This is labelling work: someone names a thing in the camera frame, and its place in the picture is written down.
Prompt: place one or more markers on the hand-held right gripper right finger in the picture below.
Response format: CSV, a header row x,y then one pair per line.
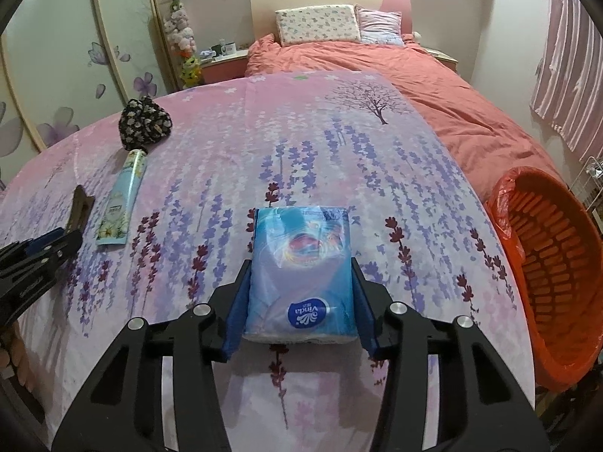
x,y
365,320

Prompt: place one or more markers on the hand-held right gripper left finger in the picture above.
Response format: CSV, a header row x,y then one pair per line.
x,y
235,325

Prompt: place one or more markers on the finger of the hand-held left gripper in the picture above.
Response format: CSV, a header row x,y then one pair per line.
x,y
59,252
33,242

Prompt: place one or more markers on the brown hair clip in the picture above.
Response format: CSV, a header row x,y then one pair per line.
x,y
80,209

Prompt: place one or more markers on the blue tissue pack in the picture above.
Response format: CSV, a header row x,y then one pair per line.
x,y
301,268

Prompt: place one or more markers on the orange plastic basket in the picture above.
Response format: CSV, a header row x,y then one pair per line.
x,y
556,268

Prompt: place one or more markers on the person's left hand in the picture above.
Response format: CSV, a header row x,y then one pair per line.
x,y
9,355

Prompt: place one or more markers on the light blue floral tube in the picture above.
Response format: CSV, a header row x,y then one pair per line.
x,y
120,197

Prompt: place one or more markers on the black floral scrunchie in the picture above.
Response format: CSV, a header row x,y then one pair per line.
x,y
143,122

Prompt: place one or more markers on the pink floral blanket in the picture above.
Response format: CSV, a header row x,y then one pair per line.
x,y
235,150

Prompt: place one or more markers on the glass wardrobe with flower print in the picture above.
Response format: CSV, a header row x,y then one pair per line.
x,y
56,56

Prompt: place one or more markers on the yellow green plush toy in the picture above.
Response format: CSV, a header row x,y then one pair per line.
x,y
191,71

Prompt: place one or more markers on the salmon duvet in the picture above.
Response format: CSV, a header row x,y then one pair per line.
x,y
447,103

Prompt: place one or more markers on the pink nightstand with mug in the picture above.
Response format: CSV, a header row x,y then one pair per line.
x,y
221,68

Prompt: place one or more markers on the plush toy bouquet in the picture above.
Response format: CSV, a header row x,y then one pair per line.
x,y
179,28

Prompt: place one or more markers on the pink nightstand with papers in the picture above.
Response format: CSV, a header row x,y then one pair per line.
x,y
443,59

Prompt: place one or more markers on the pink striped pillow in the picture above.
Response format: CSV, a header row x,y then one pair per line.
x,y
381,26

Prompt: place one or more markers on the white floral pillow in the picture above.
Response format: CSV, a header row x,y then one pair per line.
x,y
318,26

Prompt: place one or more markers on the pink striped curtain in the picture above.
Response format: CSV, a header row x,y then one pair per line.
x,y
570,70

